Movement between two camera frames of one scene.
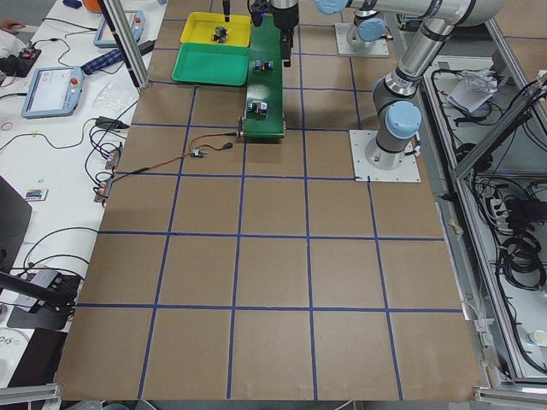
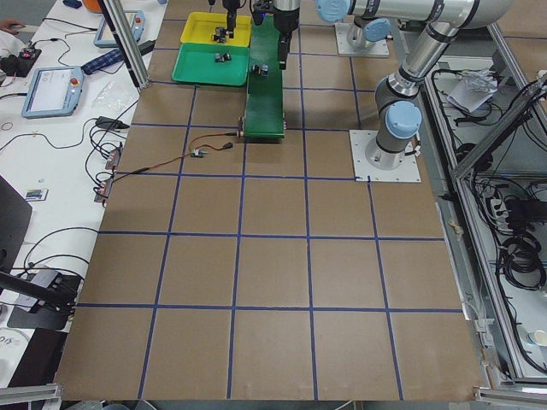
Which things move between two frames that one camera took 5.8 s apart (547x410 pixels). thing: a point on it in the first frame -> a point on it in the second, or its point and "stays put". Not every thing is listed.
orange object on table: [92, 5] stays put
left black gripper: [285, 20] stays put
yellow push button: [220, 34] stays put
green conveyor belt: [265, 102] stays put
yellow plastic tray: [198, 28] stays put
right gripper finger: [226, 9] -> [232, 17]
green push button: [258, 107] -> [261, 69]
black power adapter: [107, 123] stays put
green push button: [264, 65] -> [220, 57]
